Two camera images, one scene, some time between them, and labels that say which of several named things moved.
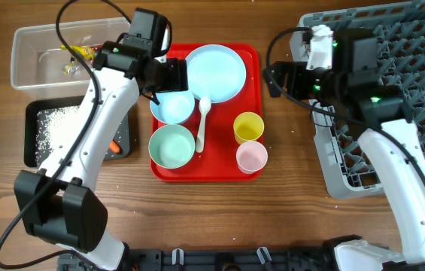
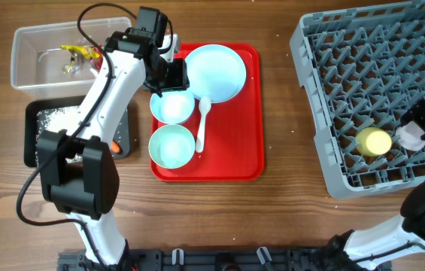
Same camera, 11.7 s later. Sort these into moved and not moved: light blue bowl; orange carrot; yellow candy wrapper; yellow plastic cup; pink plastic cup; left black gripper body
Moved: yellow plastic cup; pink plastic cup
Not moved: orange carrot; light blue bowl; yellow candy wrapper; left black gripper body
